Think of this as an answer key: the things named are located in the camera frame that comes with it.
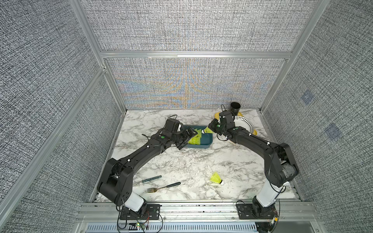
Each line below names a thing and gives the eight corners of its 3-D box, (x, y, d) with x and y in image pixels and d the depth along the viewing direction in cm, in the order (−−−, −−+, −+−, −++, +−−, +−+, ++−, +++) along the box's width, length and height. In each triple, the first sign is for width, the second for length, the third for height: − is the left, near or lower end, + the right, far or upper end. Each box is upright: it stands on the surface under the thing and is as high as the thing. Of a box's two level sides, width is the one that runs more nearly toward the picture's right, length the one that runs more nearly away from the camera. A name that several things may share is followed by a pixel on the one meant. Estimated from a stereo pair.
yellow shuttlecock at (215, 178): (216, 189, 83) (217, 187, 80) (208, 178, 87) (209, 176, 84) (223, 184, 85) (224, 182, 82) (215, 174, 88) (216, 171, 85)
